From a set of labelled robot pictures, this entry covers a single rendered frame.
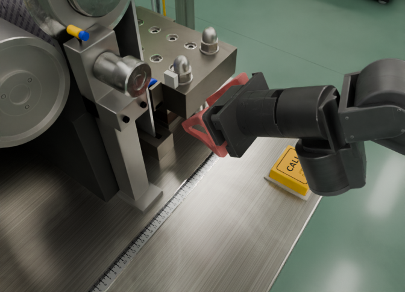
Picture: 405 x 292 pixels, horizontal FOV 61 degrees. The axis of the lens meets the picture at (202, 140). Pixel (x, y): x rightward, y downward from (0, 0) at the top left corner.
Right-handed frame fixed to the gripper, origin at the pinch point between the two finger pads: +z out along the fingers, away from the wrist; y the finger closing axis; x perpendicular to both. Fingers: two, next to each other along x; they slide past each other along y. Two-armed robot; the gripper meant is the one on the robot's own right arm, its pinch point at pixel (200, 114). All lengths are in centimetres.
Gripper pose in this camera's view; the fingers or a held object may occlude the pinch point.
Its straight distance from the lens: 50.0
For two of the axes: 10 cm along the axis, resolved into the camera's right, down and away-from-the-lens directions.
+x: -4.2, -7.8, -4.6
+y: 5.8, -6.2, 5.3
